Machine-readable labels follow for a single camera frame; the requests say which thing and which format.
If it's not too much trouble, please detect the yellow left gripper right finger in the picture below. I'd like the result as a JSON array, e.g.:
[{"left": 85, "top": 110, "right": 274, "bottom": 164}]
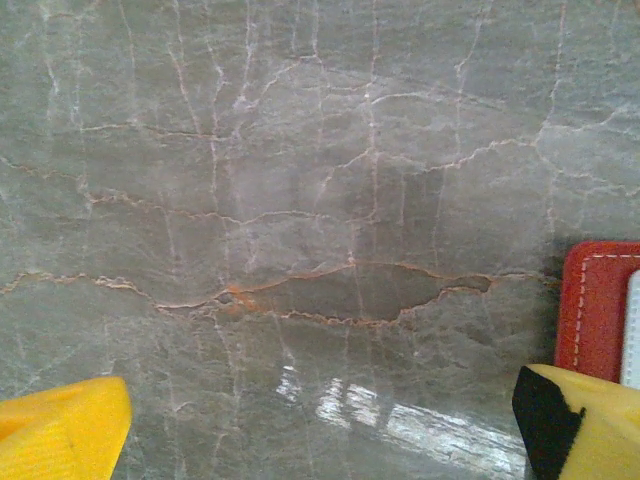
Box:
[{"left": 512, "top": 363, "right": 640, "bottom": 480}]

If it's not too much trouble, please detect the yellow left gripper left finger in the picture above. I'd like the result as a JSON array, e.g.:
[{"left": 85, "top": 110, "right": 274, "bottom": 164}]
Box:
[{"left": 0, "top": 375, "right": 134, "bottom": 480}]

